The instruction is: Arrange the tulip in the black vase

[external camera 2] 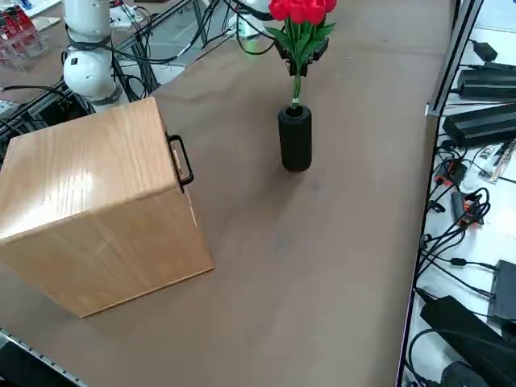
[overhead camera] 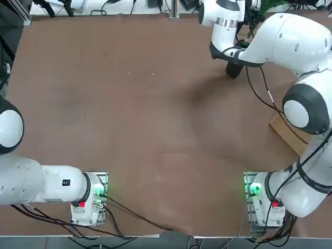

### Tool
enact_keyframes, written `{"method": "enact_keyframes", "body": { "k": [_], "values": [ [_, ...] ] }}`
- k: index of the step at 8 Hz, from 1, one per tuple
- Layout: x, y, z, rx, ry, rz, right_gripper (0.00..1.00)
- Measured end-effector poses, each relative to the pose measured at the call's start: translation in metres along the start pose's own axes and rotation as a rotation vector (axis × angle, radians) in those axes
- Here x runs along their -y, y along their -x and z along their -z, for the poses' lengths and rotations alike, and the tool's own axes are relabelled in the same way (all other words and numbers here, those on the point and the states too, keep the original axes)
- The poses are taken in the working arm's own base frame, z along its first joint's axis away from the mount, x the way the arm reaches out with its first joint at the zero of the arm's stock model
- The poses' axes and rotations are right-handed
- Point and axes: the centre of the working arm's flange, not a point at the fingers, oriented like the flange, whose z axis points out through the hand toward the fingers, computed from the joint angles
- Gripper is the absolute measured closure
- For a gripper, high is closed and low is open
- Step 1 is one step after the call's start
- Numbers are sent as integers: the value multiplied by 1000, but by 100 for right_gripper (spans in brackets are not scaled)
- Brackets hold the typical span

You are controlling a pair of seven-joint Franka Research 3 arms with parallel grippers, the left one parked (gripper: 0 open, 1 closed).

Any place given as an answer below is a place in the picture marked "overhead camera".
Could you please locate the aluminium frame rail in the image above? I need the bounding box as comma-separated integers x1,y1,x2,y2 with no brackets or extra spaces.
15,0,32,26

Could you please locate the black cylindrical vase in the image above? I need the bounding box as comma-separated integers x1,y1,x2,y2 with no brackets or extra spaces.
225,38,250,80

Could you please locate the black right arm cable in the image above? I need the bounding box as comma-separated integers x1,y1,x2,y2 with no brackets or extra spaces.
244,64,329,187

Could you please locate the black cable bundle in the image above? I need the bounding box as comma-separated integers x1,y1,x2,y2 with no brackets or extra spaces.
10,203,137,241

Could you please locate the black tripod leg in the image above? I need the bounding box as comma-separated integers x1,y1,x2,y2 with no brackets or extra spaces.
61,0,75,18
35,0,56,19

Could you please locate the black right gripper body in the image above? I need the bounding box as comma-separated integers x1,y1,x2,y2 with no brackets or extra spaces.
236,0,260,28

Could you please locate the white paper box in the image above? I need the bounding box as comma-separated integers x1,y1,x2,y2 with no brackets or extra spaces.
70,0,87,11

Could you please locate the black cable across table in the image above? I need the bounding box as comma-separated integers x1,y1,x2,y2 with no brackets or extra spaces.
105,196,175,231

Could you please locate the aluminium frame post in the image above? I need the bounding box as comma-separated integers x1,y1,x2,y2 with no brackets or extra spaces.
168,0,181,20

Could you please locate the ribbed black power adapter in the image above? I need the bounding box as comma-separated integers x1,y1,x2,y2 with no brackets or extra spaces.
181,0,200,11

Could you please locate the red tulip bouquet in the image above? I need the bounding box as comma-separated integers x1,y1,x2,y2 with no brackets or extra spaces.
246,0,289,41

